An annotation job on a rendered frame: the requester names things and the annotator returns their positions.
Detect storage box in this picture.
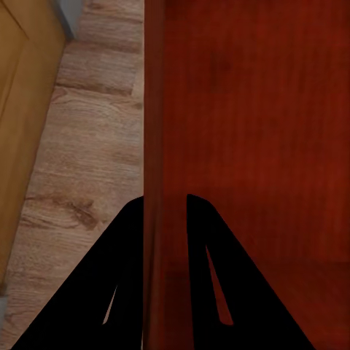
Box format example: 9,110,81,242
141,0,350,350

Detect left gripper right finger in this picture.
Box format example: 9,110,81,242
187,194,316,350

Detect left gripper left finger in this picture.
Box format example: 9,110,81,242
10,196,144,350

